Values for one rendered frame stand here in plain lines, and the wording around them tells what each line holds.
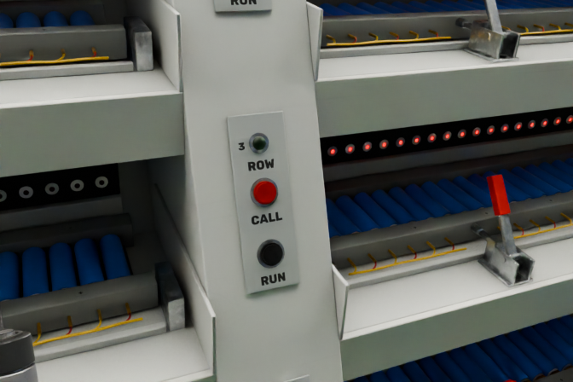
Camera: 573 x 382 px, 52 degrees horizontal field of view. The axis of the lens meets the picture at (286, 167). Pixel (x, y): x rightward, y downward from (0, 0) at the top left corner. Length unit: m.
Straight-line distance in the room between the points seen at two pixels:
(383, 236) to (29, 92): 0.31
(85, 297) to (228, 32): 0.22
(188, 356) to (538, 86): 0.36
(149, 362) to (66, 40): 0.23
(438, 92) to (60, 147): 0.28
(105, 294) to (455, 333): 0.28
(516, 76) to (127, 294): 0.36
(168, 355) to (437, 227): 0.27
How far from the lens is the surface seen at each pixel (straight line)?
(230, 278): 0.40
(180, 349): 0.44
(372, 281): 0.50
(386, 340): 0.48
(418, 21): 0.54
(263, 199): 0.40
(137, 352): 0.44
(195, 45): 0.39
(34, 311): 0.46
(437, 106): 0.48
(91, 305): 0.46
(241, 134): 0.39
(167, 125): 0.39
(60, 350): 0.45
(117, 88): 0.40
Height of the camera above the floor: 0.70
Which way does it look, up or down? 5 degrees down
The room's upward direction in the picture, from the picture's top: 6 degrees counter-clockwise
